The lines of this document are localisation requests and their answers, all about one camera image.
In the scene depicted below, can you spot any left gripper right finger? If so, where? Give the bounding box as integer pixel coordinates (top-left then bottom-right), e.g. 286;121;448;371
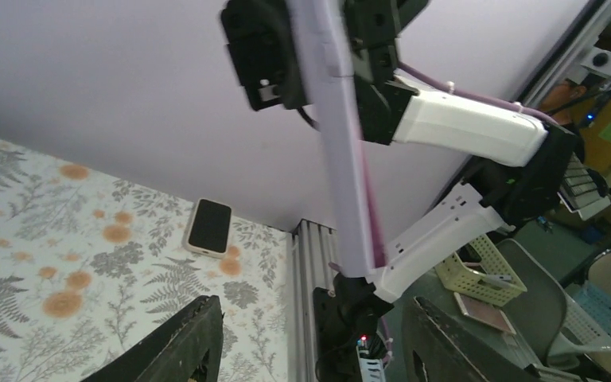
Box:
401;298;538;382

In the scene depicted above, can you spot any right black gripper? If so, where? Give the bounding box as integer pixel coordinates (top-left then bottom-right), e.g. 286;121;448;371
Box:
220;0;430;146

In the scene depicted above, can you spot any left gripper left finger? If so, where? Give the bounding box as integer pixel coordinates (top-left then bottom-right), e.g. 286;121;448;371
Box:
85;295;224;382

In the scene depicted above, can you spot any lilac phone case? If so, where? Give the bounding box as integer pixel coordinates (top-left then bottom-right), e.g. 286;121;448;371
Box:
288;1;375;278

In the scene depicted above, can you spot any black phone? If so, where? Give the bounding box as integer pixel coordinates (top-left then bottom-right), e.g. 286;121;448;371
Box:
181;198;232;259
359;139;387;268

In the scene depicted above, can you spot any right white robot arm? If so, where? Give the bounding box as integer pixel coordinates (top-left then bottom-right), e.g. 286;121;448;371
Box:
220;1;578;341

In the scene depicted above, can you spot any cream plastic basket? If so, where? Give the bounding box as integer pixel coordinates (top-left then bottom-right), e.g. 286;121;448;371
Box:
434;235;527;307

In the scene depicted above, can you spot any grey office chair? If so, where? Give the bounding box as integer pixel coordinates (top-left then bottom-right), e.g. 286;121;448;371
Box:
496;239;611;368

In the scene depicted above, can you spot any floral table mat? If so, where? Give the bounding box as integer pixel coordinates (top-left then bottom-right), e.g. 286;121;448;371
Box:
0;139;290;381

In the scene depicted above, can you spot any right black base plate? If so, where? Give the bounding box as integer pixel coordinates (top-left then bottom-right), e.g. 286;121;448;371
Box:
313;287;388;381

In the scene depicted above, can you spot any aluminium rail frame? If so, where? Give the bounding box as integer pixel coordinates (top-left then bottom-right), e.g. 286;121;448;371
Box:
286;219;338;381

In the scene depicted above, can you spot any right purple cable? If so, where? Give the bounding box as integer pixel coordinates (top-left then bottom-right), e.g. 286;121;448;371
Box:
397;62;559;125

